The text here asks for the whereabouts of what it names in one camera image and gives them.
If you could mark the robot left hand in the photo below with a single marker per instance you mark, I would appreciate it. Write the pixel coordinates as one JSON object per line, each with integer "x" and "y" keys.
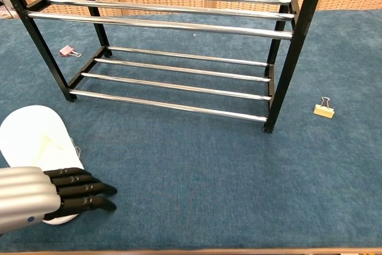
{"x": 27, "y": 189}

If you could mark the white slipper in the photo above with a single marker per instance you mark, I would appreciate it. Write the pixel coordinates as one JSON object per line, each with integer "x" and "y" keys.
{"x": 33, "y": 135}

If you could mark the black and chrome shoe rack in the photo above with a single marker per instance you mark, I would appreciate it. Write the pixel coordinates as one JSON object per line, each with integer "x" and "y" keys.
{"x": 282, "y": 87}

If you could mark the pink tag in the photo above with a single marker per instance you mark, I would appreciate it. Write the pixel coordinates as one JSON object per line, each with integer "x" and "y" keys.
{"x": 66, "y": 50}

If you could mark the blue carpet table cover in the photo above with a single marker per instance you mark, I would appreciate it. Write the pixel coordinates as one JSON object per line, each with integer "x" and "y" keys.
{"x": 194, "y": 162}

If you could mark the yellow binder clip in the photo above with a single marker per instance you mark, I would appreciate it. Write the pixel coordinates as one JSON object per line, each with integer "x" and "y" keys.
{"x": 323, "y": 111}

